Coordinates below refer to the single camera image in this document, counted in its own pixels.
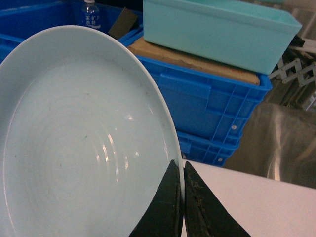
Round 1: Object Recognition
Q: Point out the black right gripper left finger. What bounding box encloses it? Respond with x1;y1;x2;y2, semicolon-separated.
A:
130;160;183;237

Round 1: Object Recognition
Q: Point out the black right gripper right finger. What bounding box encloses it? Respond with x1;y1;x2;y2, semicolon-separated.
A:
184;161;250;237

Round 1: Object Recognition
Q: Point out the light blue round plate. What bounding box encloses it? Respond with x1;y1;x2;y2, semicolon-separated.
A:
0;25;184;237

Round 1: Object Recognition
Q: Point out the white table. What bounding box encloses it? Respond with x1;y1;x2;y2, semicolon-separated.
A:
190;161;316;237

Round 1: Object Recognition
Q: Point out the lower right blue crate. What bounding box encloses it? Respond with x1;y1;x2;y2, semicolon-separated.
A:
177;131;240;167

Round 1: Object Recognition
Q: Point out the blue crate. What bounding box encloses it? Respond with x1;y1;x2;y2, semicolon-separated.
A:
121;29;272;145
177;131;240;167
0;1;144;65

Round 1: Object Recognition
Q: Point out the upper right blue crate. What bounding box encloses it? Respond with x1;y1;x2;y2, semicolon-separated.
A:
121;29;272;145

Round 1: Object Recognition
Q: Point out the expandable roller conveyor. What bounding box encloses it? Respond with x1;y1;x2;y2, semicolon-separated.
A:
268;58;316;87

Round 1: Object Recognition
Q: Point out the brown cardboard sheet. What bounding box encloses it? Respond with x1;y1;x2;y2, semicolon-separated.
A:
127;37;260;85

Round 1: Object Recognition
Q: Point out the teal plastic tub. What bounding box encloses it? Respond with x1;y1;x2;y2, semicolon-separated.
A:
143;0;302;75

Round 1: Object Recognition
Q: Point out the dark grey foam block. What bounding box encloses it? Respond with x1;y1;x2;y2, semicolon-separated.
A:
108;7;139;40

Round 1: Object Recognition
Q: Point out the clear water bottle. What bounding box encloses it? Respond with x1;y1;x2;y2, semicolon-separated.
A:
81;0;101;30

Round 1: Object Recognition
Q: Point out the upper left blue crate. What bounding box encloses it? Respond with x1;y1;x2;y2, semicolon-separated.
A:
0;1;144;65

